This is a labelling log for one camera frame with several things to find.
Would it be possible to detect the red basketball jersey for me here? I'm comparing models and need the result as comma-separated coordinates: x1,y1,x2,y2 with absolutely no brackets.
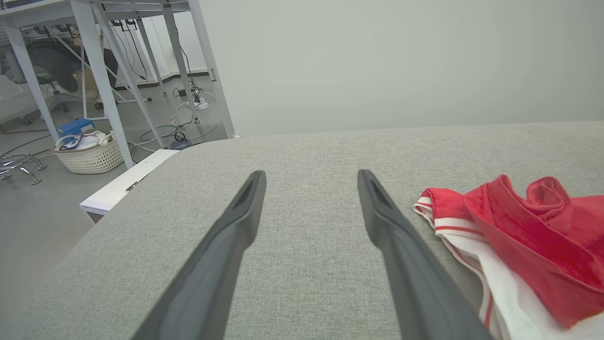
413,175,604,340

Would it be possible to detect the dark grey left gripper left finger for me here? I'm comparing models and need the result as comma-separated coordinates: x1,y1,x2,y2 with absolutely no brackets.
132,170,267,340

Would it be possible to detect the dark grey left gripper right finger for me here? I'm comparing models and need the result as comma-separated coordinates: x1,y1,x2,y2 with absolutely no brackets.
357,170,494,340

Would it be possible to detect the chrome chair base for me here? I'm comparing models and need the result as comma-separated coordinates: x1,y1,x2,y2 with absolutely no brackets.
0,152,48,186

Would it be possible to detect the blue box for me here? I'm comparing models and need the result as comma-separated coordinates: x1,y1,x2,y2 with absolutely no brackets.
57,119,95,137

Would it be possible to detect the white floor cable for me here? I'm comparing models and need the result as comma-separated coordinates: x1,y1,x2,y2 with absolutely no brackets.
127,90,222,153

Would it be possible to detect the white cloth with blue cord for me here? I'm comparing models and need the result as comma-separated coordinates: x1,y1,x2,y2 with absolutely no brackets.
56,131,112,151

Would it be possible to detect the black blue round device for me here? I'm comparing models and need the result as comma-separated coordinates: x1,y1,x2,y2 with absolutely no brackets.
170,132,192,151

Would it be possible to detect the white metal table frame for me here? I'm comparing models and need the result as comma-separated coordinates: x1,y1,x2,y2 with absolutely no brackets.
0,0,236,170

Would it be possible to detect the black office chair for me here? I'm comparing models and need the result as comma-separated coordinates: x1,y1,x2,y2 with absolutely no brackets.
26,38,118,112

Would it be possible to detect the cream woven laundry basket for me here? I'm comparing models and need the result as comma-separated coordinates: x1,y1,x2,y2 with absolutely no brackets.
51,133,124,174

